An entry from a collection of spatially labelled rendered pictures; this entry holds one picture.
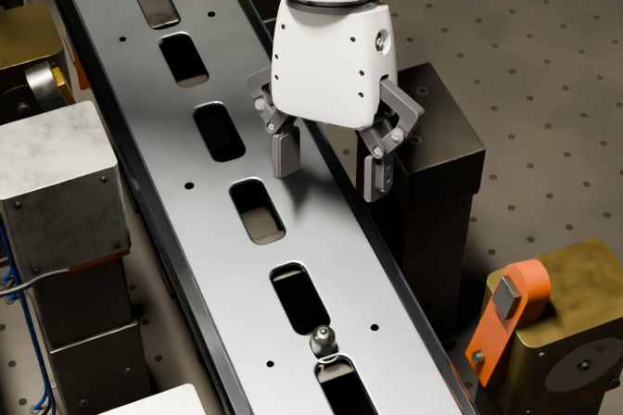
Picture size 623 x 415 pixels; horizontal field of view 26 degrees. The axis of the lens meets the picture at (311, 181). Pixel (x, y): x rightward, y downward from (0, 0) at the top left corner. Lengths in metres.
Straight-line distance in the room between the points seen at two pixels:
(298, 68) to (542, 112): 0.66
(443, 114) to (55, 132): 0.36
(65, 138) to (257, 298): 0.21
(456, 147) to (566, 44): 0.60
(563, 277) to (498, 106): 0.63
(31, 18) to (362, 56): 0.36
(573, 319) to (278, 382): 0.24
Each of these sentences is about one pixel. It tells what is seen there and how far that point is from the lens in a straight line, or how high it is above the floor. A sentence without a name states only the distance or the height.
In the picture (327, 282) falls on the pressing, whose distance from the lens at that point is 1.17.
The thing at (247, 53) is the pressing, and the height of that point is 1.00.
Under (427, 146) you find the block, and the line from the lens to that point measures 1.22.
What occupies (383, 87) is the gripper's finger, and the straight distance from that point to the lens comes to 1.09.
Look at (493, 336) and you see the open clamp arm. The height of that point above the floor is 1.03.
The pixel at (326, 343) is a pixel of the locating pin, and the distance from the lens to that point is 1.11.
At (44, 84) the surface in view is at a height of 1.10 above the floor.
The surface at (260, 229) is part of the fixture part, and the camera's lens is 1.26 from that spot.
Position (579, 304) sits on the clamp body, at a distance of 1.10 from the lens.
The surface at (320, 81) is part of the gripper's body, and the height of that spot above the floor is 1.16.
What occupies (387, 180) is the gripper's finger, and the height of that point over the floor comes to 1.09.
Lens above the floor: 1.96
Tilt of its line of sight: 51 degrees down
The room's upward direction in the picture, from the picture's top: straight up
